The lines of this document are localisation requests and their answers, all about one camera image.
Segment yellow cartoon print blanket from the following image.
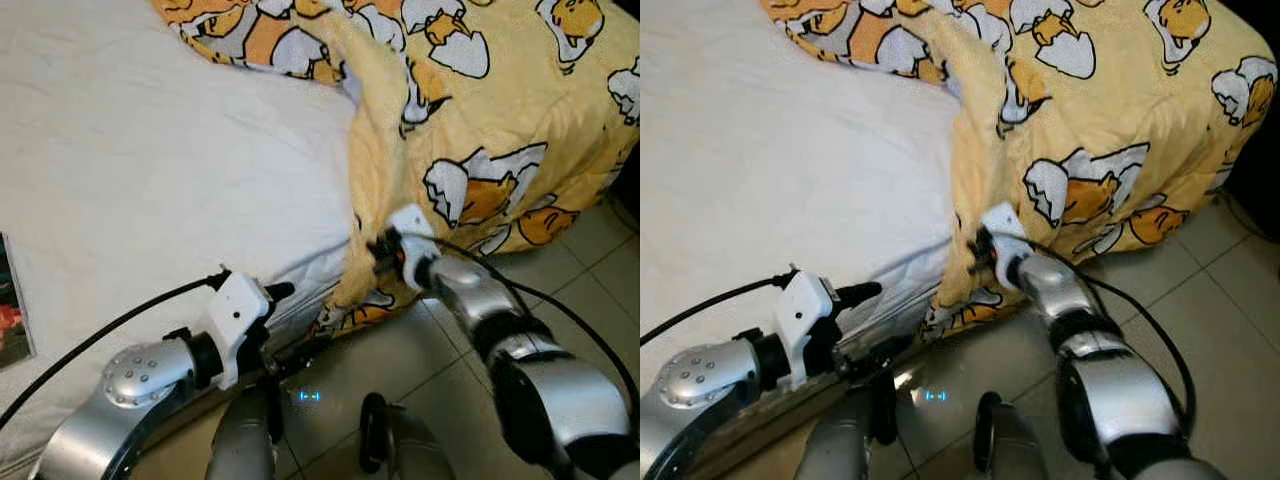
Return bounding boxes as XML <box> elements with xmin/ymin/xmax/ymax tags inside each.
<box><xmin>760</xmin><ymin>0</ymin><xmax>1277</xmax><ymax>337</ymax></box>
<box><xmin>150</xmin><ymin>0</ymin><xmax>641</xmax><ymax>337</ymax></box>

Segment dark glossy book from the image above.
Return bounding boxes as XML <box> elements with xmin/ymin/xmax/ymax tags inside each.
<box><xmin>0</xmin><ymin>232</ymin><xmax>37</xmax><ymax>370</ymax></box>

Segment left robot leg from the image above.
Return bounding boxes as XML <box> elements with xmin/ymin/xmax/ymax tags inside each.
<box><xmin>798</xmin><ymin>374</ymin><xmax>903</xmax><ymax>480</ymax></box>
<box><xmin>204</xmin><ymin>384</ymin><xmax>287</xmax><ymax>480</ymax></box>

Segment robot leg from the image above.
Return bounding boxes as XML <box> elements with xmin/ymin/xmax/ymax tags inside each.
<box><xmin>798</xmin><ymin>374</ymin><xmax>903</xmax><ymax>480</ymax></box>
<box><xmin>204</xmin><ymin>384</ymin><xmax>287</xmax><ymax>480</ymax></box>
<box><xmin>357</xmin><ymin>392</ymin><xmax>453</xmax><ymax>480</ymax></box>
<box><xmin>971</xmin><ymin>391</ymin><xmax>1047</xmax><ymax>480</ymax></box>

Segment white quilted mattress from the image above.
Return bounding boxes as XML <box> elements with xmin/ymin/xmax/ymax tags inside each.
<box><xmin>0</xmin><ymin>0</ymin><xmax>363</xmax><ymax>473</ymax></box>
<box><xmin>640</xmin><ymin>0</ymin><xmax>967</xmax><ymax>403</ymax></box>

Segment right robot leg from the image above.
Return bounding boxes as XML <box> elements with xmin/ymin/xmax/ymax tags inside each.
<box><xmin>357</xmin><ymin>392</ymin><xmax>453</xmax><ymax>480</ymax></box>
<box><xmin>971</xmin><ymin>391</ymin><xmax>1047</xmax><ymax>480</ymax></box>

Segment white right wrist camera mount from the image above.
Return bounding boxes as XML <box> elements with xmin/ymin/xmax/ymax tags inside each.
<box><xmin>977</xmin><ymin>201</ymin><xmax>1032</xmax><ymax>273</ymax></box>
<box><xmin>385</xmin><ymin>203</ymin><xmax>439</xmax><ymax>265</ymax></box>

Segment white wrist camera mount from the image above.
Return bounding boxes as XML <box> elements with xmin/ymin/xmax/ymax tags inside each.
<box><xmin>385</xmin><ymin>203</ymin><xmax>439</xmax><ymax>265</ymax></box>
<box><xmin>977</xmin><ymin>201</ymin><xmax>1032</xmax><ymax>273</ymax></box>
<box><xmin>204</xmin><ymin>269</ymin><xmax>274</xmax><ymax>392</ymax></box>
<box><xmin>774</xmin><ymin>269</ymin><xmax>838</xmax><ymax>392</ymax></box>

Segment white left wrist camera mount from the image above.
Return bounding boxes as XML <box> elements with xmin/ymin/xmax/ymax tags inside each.
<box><xmin>774</xmin><ymin>269</ymin><xmax>838</xmax><ymax>392</ymax></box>
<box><xmin>204</xmin><ymin>269</ymin><xmax>274</xmax><ymax>392</ymax></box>

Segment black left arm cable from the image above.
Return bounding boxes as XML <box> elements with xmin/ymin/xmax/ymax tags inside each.
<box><xmin>640</xmin><ymin>265</ymin><xmax>802</xmax><ymax>347</ymax></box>
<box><xmin>0</xmin><ymin>265</ymin><xmax>234</xmax><ymax>431</ymax></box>

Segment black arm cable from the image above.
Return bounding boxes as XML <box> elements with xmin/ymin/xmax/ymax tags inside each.
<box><xmin>998</xmin><ymin>236</ymin><xmax>1199</xmax><ymax>436</ymax></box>
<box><xmin>0</xmin><ymin>265</ymin><xmax>234</xmax><ymax>431</ymax></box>
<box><xmin>398</xmin><ymin>234</ymin><xmax>641</xmax><ymax>413</ymax></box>
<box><xmin>640</xmin><ymin>265</ymin><xmax>802</xmax><ymax>347</ymax></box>

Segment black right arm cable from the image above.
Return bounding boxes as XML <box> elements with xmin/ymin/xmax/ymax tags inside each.
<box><xmin>398</xmin><ymin>234</ymin><xmax>641</xmax><ymax>413</ymax></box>
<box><xmin>998</xmin><ymin>236</ymin><xmax>1199</xmax><ymax>436</ymax></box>

